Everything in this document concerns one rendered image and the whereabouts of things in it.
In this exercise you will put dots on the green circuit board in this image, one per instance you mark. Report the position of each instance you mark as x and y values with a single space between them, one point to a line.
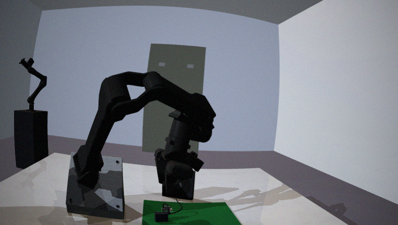
217 213

